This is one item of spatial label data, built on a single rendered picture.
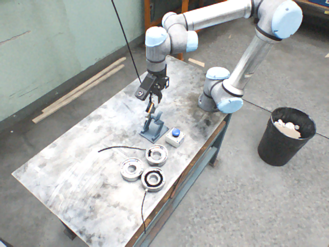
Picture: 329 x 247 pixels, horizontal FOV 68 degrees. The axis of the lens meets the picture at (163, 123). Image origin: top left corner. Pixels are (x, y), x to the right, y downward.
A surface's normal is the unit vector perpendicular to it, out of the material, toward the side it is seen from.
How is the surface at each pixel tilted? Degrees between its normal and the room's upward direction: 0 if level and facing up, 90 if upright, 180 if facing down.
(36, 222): 0
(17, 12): 90
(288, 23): 83
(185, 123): 0
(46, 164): 0
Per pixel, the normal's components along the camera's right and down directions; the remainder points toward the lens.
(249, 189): 0.04, -0.66
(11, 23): 0.81, 0.46
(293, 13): 0.27, 0.65
